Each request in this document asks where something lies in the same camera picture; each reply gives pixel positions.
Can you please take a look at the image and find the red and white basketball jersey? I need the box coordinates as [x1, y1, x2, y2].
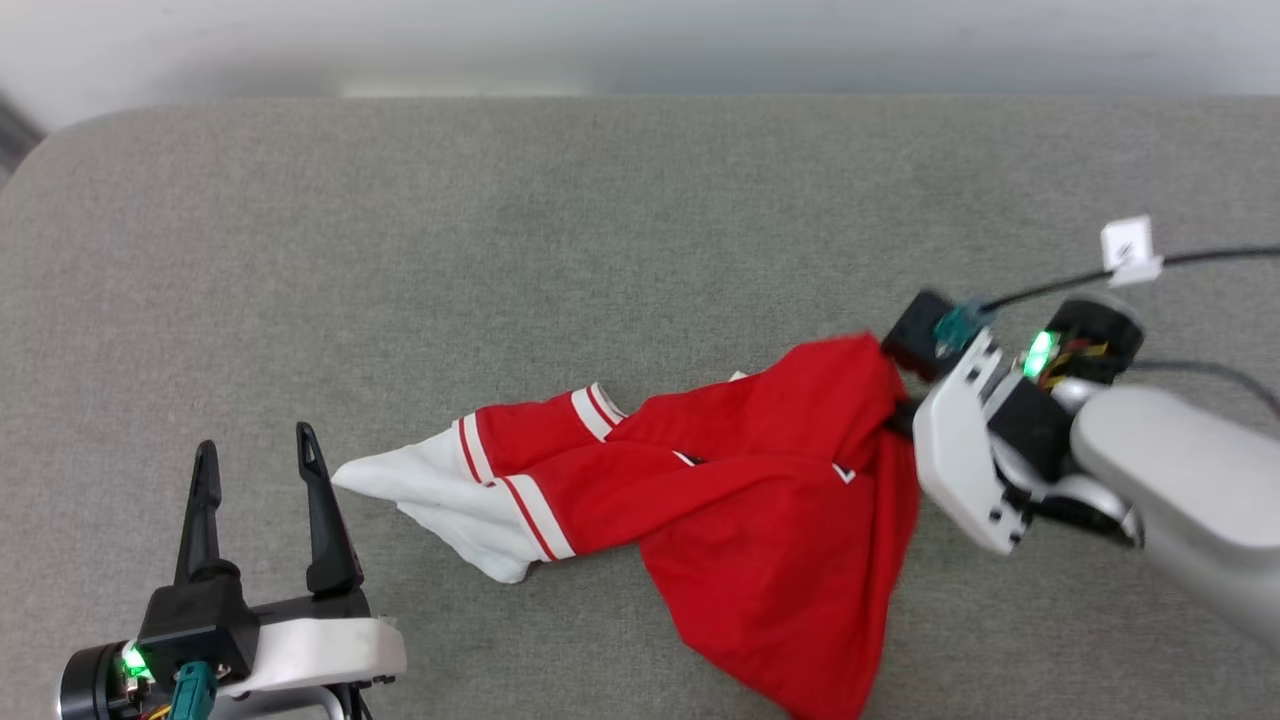
[330, 333, 923, 720]

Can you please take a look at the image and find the black right camera cable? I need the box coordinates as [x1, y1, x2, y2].
[935, 245, 1280, 351]

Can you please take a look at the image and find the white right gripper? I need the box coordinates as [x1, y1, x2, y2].
[885, 330, 1073, 557]

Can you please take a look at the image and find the grey fabric sofa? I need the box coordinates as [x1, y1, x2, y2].
[0, 95, 1280, 720]

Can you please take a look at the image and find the thin dark right arm cable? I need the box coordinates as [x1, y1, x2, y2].
[1130, 358, 1280, 419]

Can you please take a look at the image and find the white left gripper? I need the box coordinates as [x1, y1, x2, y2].
[174, 422, 409, 698]

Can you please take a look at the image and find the white right cable label tag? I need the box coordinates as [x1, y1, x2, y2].
[1100, 215, 1166, 289]

